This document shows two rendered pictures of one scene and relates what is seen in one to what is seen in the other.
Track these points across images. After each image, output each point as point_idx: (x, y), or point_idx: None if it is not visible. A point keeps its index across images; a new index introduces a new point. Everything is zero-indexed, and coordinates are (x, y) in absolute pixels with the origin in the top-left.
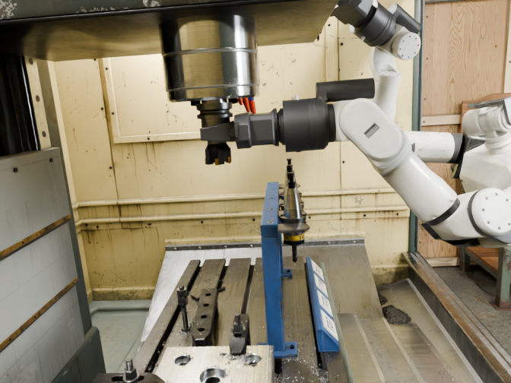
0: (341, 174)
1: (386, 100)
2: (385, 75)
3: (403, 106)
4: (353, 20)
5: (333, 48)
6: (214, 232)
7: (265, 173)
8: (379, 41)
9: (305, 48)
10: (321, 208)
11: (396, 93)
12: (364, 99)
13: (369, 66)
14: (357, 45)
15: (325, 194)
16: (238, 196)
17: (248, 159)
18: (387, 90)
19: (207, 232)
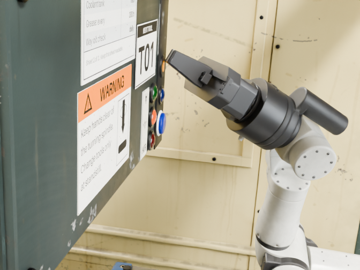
0: (253, 227)
1: (280, 219)
2: (279, 186)
3: (358, 150)
4: (225, 112)
5: (264, 50)
6: (70, 269)
7: (146, 206)
8: (267, 147)
9: (222, 44)
10: (219, 267)
11: (298, 211)
12: None
13: (265, 156)
14: (300, 51)
15: (226, 250)
16: (105, 231)
17: (125, 184)
18: (282, 206)
19: (60, 267)
